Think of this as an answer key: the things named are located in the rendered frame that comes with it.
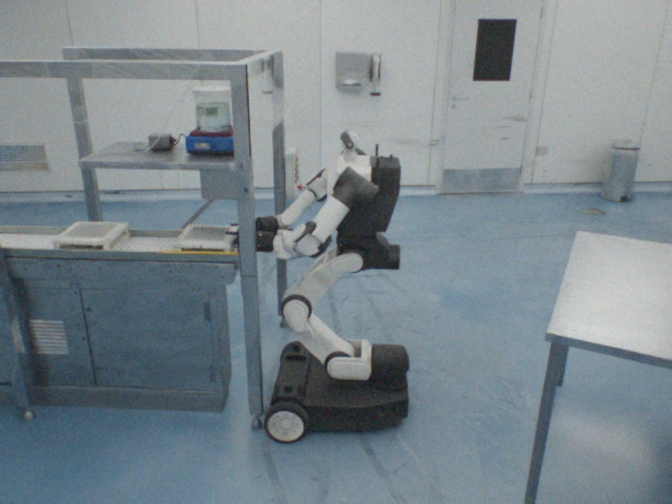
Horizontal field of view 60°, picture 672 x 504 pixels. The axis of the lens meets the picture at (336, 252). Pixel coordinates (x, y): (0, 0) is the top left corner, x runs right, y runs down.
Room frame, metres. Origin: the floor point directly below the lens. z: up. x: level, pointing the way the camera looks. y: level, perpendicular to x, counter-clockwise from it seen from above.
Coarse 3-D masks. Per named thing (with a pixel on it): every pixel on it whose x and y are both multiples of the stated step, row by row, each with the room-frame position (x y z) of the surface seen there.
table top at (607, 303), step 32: (576, 256) 2.33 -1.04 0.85; (608, 256) 2.33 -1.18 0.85; (640, 256) 2.33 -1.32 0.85; (576, 288) 2.00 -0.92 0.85; (608, 288) 2.01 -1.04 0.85; (640, 288) 2.01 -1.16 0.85; (576, 320) 1.75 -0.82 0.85; (608, 320) 1.75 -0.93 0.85; (640, 320) 1.76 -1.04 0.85; (608, 352) 1.59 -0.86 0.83; (640, 352) 1.55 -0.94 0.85
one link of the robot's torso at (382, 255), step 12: (336, 240) 2.33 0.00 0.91; (348, 240) 2.33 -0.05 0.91; (360, 240) 2.33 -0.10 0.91; (372, 240) 2.33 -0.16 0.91; (384, 240) 2.40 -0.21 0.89; (336, 252) 2.36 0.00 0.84; (372, 252) 2.33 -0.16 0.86; (384, 252) 2.32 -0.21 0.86; (396, 252) 2.35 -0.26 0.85; (372, 264) 2.34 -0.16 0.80; (384, 264) 2.33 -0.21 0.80; (396, 264) 2.33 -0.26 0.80
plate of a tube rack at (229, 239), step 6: (186, 228) 2.49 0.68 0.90; (234, 228) 2.50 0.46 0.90; (180, 234) 2.41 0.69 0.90; (180, 240) 2.34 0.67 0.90; (186, 240) 2.34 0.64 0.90; (198, 240) 2.34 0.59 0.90; (228, 240) 2.34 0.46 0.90; (174, 246) 2.30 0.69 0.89; (180, 246) 2.30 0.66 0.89; (186, 246) 2.30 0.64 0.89; (192, 246) 2.30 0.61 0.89; (198, 246) 2.30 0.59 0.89; (204, 246) 2.30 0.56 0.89; (210, 246) 2.30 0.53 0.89; (216, 246) 2.30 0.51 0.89; (222, 246) 2.30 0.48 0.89; (228, 246) 2.30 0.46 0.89
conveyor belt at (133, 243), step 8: (8, 240) 2.50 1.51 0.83; (16, 240) 2.50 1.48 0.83; (24, 240) 2.50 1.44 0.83; (32, 240) 2.50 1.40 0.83; (40, 240) 2.51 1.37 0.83; (48, 240) 2.51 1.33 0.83; (128, 240) 2.52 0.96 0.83; (136, 240) 2.52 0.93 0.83; (144, 240) 2.52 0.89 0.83; (152, 240) 2.52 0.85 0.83; (160, 240) 2.52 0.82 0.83; (168, 240) 2.52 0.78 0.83; (120, 248) 2.42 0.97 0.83; (128, 248) 2.42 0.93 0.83; (136, 248) 2.42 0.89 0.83; (144, 248) 2.42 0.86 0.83; (152, 248) 2.42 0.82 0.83; (160, 248) 2.42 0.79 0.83; (168, 248) 2.42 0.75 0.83; (16, 256) 2.33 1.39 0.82; (24, 256) 2.33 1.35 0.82; (32, 256) 2.33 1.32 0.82; (40, 256) 2.33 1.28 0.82; (48, 256) 2.32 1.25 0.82; (56, 256) 2.32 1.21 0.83
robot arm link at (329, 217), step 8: (328, 200) 2.13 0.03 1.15; (336, 200) 2.11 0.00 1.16; (328, 208) 2.10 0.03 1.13; (336, 208) 2.09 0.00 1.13; (344, 208) 2.10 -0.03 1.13; (320, 216) 2.09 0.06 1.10; (328, 216) 2.08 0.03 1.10; (336, 216) 2.09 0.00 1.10; (344, 216) 2.12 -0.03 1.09; (304, 224) 2.12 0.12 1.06; (312, 224) 2.07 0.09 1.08; (320, 224) 2.07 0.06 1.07; (328, 224) 2.07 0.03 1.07; (336, 224) 2.09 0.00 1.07; (296, 232) 2.10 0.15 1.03; (304, 232) 2.06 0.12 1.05; (312, 232) 2.06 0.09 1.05; (320, 232) 2.06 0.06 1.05; (328, 232) 2.07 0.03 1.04; (296, 240) 2.07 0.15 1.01; (320, 240) 2.06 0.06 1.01; (328, 240) 2.07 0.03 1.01; (320, 248) 2.07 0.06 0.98
